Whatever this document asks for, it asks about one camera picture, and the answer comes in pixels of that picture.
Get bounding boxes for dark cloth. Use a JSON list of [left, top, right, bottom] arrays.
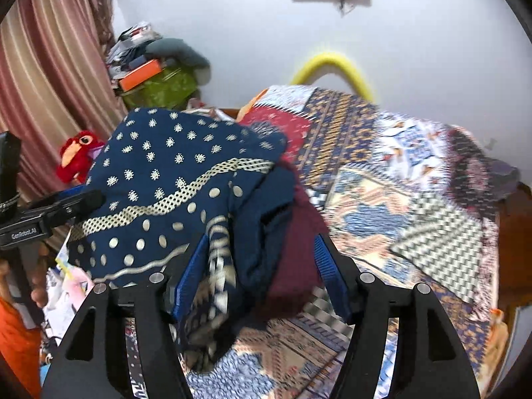
[[490, 162, 520, 200]]

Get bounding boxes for pile of papers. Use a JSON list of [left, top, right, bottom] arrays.
[[106, 21, 161, 79]]

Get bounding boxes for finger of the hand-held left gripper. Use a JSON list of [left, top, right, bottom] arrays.
[[26, 189, 104, 229]]

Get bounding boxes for grey cloth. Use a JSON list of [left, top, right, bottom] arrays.
[[145, 38, 210, 69]]

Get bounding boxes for yellow foam tube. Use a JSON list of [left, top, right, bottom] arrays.
[[290, 52, 377, 100]]

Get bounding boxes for person's orange clothing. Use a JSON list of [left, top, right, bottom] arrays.
[[0, 295, 44, 399]]

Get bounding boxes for pink white plastic bags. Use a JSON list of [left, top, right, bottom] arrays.
[[44, 241, 96, 335]]

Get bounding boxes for pink striped curtain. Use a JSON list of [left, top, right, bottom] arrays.
[[0, 0, 129, 212]]

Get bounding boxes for person's left hand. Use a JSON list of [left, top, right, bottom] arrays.
[[29, 249, 48, 309]]

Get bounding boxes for patchwork printed bedsheet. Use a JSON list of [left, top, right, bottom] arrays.
[[125, 85, 510, 399]]

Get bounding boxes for orange box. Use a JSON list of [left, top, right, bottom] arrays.
[[118, 59, 163, 92]]

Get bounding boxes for maroon folded cloth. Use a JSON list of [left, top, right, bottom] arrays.
[[258, 183, 333, 321]]

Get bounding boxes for navy patterned hooded garment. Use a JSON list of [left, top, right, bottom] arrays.
[[66, 107, 333, 372]]

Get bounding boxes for red plush toy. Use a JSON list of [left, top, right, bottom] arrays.
[[56, 130, 106, 184]]

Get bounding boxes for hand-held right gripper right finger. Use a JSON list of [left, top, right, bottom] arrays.
[[314, 235, 478, 399]]

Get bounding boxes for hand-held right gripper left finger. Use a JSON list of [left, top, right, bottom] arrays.
[[42, 235, 208, 399]]

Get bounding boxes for wooden bed frame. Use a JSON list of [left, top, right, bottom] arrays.
[[494, 183, 532, 312]]

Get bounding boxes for green bag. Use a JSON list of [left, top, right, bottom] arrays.
[[120, 66, 198, 111]]

